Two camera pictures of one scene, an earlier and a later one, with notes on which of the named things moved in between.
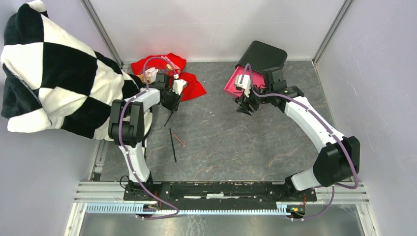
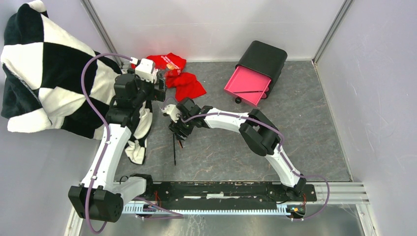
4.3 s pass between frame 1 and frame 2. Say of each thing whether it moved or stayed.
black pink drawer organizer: stayed
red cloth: stayed
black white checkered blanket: stayed
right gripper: moved
